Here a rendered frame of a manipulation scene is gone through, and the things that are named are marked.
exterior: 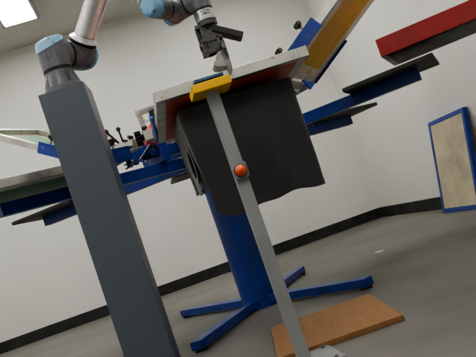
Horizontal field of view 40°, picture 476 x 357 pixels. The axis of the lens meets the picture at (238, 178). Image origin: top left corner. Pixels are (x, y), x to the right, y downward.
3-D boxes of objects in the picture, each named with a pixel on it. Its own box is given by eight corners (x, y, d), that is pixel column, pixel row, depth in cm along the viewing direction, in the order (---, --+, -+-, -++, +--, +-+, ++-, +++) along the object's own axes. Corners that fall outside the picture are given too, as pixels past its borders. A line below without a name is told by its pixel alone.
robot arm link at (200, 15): (212, 13, 239) (214, 4, 231) (216, 24, 238) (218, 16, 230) (193, 18, 238) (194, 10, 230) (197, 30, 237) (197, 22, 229)
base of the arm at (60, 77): (42, 95, 248) (34, 71, 248) (52, 103, 263) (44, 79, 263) (80, 82, 249) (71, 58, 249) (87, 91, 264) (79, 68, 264)
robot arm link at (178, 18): (151, 6, 237) (173, -8, 231) (169, 9, 246) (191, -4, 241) (158, 26, 236) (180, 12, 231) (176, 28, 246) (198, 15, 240)
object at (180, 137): (229, 197, 237) (197, 105, 239) (207, 205, 235) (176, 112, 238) (218, 205, 282) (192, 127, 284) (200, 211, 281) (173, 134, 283)
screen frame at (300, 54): (309, 54, 235) (305, 44, 235) (156, 103, 226) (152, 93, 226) (273, 106, 312) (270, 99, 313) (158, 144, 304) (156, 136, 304)
